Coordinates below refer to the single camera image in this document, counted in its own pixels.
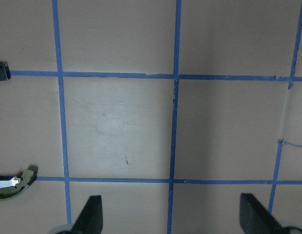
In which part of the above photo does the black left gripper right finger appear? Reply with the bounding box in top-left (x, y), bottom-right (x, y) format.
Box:
top-left (239, 193), bottom-right (284, 234)

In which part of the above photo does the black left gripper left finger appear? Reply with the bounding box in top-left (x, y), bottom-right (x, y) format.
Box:
top-left (70, 195), bottom-right (103, 234)

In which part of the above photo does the olive brake shoe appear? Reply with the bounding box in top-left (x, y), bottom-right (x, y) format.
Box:
top-left (0, 165), bottom-right (39, 201)

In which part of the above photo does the black brake pad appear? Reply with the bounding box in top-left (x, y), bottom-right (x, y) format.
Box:
top-left (0, 61), bottom-right (11, 81)

